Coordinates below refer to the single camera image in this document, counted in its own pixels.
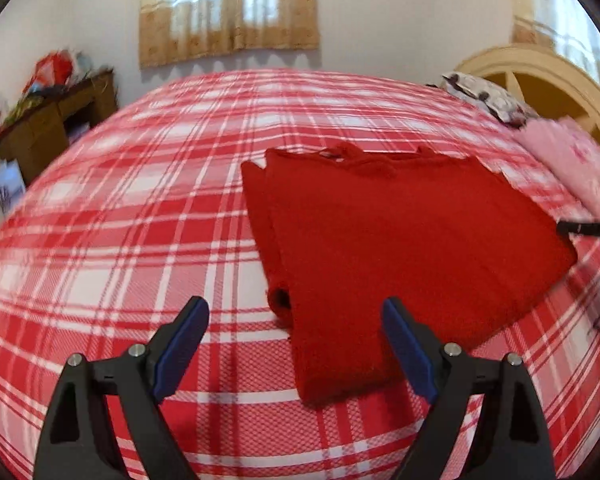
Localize red bag on table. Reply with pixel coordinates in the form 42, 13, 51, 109
25, 52, 77, 94

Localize long beige floral curtain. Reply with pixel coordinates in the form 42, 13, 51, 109
510, 0, 600, 97

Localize bed with red plaid sheet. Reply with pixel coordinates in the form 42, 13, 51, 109
0, 67, 600, 480

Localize pink floral quilt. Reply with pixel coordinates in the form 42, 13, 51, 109
512, 117, 600, 222

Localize cream wooden headboard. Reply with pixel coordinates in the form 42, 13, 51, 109
452, 43, 600, 162

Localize beige floral window curtain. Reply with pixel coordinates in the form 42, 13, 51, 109
138, 0, 321, 69

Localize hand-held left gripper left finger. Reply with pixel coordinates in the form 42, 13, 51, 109
32, 296, 211, 480

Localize red embroidered knit sweater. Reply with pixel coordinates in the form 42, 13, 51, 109
240, 142, 579, 407

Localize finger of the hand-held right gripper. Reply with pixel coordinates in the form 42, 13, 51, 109
556, 218, 600, 241

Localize brown wooden desk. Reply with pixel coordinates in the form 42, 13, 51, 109
0, 68, 120, 187

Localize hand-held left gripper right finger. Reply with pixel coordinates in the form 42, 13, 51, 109
382, 296, 552, 480

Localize white paper bag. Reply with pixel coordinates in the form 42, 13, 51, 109
0, 160, 27, 217

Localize grey patterned pillow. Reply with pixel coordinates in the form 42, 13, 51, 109
440, 72, 537, 126

